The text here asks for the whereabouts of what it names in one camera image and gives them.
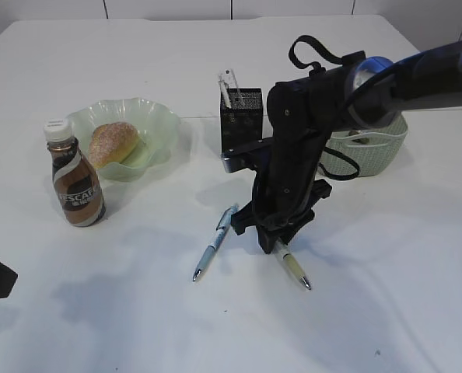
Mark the sugared bread roll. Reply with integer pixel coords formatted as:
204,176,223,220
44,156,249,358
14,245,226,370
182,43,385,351
88,122,140,169

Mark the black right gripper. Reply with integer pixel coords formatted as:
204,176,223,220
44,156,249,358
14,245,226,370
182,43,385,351
231,177,332,254

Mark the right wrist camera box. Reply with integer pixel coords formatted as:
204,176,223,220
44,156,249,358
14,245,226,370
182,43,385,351
221,138,273,173

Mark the brown paper ball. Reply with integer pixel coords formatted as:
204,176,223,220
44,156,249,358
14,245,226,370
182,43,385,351
348,130,370,145

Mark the beige pen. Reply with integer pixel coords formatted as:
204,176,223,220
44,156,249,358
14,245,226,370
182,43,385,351
275,240,312,291

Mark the blue grey pen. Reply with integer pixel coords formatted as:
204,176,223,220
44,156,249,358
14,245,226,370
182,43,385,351
192,204,239,282

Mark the black mesh pen holder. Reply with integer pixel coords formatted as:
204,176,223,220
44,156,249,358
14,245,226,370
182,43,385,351
220,88,264,152

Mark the transparent plastic ruler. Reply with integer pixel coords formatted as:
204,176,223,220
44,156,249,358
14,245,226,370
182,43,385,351
219,68,239,90

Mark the green plastic basket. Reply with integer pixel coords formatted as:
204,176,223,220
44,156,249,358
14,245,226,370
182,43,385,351
327,115,408,177

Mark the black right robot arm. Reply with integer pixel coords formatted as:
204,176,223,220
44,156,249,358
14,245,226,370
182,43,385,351
222,35,462,253

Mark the green wavy glass plate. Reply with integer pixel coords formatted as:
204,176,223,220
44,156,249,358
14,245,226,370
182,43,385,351
66,98,180,181

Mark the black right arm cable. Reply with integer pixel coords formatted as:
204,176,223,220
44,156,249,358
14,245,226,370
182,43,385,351
289,35,362,180

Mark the brown Nescafe coffee bottle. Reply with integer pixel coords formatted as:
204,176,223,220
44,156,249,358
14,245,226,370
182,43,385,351
44,120,106,227

